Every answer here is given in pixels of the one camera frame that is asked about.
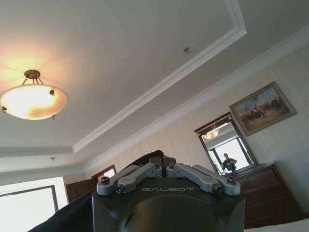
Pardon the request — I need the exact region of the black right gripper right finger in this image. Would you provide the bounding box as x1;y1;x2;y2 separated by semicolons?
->
165;157;242;195

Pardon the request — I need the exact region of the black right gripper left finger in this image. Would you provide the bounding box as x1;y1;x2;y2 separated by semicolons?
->
96;156;167;197

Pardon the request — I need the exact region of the black garment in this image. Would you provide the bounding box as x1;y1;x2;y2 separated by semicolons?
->
33;149;167;232

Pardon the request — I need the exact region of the person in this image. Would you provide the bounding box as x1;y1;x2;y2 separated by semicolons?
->
220;153;239;174

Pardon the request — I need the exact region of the dark wood framed mirror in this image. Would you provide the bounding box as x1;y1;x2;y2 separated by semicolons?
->
194;112;258;176

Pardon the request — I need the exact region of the brown wooden door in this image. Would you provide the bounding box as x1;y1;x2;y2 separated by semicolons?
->
65;179;98;204

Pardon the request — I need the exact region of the dark wooden dresser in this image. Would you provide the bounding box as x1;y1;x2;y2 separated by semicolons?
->
231;163;305;229

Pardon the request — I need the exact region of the gold framed painting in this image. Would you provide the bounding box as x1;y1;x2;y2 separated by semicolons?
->
228;81;298;137

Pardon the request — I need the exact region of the bright window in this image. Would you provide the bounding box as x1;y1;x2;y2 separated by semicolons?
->
0;176;69;215

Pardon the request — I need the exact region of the glass bowl ceiling lamp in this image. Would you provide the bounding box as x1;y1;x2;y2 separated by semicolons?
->
0;69;70;121

